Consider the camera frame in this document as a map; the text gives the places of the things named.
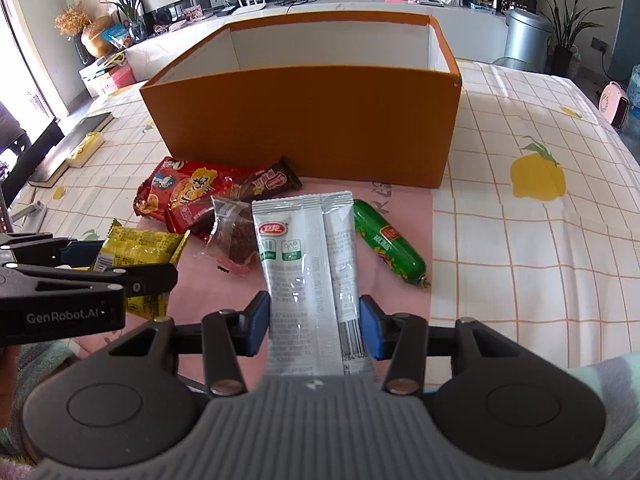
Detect golden gourd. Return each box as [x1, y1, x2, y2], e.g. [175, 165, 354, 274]
[81, 15, 119, 59]

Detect pink heater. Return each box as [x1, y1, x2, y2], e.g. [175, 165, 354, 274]
[598, 81, 632, 130]

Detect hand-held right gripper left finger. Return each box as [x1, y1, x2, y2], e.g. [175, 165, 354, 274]
[106, 290, 274, 396]

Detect brown chocolate bar packet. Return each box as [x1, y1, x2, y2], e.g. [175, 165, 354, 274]
[234, 155, 304, 202]

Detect white cardboard box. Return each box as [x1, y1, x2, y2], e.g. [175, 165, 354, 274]
[79, 54, 127, 82]

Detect small yellow box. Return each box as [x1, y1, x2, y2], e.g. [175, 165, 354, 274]
[66, 131, 105, 168]

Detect large blue water bottle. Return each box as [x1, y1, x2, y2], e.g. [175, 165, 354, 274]
[622, 64, 640, 142]

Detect dried flowers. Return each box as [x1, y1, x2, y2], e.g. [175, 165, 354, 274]
[54, 2, 92, 37]

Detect green sausage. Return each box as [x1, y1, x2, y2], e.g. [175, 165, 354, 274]
[352, 198, 432, 290]

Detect white router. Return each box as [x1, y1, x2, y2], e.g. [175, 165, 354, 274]
[231, 0, 269, 17]

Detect green plant in glass vase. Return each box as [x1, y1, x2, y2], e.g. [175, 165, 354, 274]
[102, 0, 151, 44]

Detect silver trash can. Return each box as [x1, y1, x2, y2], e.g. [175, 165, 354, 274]
[503, 8, 554, 74]

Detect tall plant in black pot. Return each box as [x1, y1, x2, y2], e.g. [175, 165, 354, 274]
[527, 0, 617, 79]

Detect large red snack packet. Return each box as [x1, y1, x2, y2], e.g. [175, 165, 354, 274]
[132, 156, 252, 227]

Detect person's left forearm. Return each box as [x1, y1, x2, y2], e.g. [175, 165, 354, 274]
[0, 337, 79, 480]

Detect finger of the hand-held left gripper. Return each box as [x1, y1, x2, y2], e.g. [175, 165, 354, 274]
[0, 260, 180, 302]
[0, 232, 106, 269]

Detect clear brown cake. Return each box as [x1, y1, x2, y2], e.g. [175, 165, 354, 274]
[197, 195, 262, 277]

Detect black furniture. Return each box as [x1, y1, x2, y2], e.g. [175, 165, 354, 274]
[0, 102, 61, 187]

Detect yellow snack packet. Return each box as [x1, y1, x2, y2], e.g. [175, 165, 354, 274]
[92, 218, 190, 319]

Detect pink mat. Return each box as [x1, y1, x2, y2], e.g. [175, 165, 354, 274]
[75, 174, 437, 397]

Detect small dark red packet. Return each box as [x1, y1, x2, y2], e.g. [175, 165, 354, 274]
[163, 197, 221, 241]

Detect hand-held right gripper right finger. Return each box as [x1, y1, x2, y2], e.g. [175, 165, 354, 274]
[357, 294, 524, 395]

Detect striped fuzzy clothing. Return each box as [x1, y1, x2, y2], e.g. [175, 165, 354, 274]
[565, 352, 640, 480]

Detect white marble console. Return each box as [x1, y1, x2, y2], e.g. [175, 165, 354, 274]
[120, 0, 509, 82]

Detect blue snack bag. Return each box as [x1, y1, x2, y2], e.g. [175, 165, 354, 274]
[102, 23, 134, 49]

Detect pink storage box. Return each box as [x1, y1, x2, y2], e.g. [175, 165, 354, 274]
[97, 64, 137, 98]

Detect long white snack packet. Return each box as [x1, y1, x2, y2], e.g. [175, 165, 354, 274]
[250, 190, 379, 377]

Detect white phone stand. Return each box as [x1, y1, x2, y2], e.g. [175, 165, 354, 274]
[9, 199, 49, 222]

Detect glass side table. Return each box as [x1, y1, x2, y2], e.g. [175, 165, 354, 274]
[492, 56, 541, 74]

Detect orange cardboard box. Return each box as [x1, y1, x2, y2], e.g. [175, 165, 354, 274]
[138, 9, 464, 190]

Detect black book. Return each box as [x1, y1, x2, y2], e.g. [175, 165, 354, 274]
[27, 112, 115, 189]

